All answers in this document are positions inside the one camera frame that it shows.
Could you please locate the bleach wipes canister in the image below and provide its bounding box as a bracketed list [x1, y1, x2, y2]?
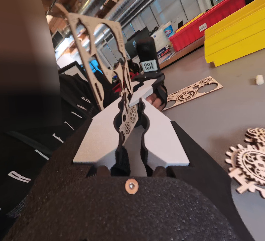
[162, 22, 175, 38]

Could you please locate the white printed sign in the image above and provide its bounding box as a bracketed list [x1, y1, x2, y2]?
[151, 30, 166, 51]

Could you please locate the wooden gear assembly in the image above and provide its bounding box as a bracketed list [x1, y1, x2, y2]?
[225, 128, 265, 199]

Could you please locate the yellow plastic bin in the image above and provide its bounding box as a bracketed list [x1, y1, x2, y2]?
[176, 12, 205, 33]
[204, 0, 265, 67]

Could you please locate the person's left hand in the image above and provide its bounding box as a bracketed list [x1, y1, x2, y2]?
[146, 92, 164, 111]

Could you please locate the wooden puzzle sheet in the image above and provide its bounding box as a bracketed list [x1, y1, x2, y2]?
[66, 13, 139, 144]
[162, 76, 223, 111]

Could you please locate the person's black hoodie torso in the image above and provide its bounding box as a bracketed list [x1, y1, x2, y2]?
[0, 73, 104, 218]

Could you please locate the red plastic bin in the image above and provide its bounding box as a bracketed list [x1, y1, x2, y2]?
[169, 0, 249, 52]

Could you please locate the blue glove box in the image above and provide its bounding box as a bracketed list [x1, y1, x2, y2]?
[156, 45, 172, 59]

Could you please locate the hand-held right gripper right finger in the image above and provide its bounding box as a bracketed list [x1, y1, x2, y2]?
[139, 98, 190, 171]

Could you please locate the black framed marker board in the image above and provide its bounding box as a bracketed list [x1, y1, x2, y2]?
[58, 61, 88, 76]

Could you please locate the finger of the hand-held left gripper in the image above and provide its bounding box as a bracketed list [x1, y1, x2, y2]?
[128, 87, 154, 108]
[136, 79, 158, 92]

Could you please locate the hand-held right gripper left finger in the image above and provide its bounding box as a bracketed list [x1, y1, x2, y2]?
[72, 98, 124, 171]

